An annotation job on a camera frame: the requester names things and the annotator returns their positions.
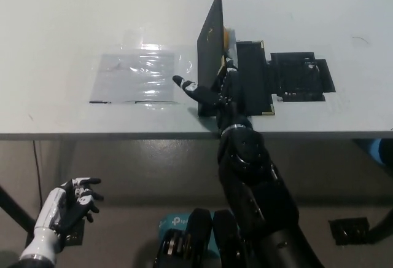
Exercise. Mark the black diagonal stand leg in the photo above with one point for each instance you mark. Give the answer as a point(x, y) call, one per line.
point(383, 220)
point(15, 206)

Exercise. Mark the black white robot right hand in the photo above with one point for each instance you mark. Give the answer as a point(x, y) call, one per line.
point(221, 102)

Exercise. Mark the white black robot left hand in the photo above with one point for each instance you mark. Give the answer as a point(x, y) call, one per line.
point(70, 206)

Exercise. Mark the black tape patch on table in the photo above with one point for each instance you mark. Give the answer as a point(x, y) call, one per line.
point(298, 77)

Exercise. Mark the black robot legs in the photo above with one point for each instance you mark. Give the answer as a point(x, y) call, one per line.
point(196, 240)

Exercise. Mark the blue object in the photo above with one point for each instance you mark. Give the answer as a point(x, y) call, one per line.
point(379, 151)

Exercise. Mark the orange flower ornament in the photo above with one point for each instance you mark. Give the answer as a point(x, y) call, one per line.
point(227, 36)

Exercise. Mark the clear plastic sheet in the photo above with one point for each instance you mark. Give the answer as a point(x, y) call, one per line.
point(138, 77)

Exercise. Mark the teal tp-link box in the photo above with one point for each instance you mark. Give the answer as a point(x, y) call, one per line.
point(175, 222)

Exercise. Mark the black USC diary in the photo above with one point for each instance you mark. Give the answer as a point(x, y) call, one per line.
point(210, 49)

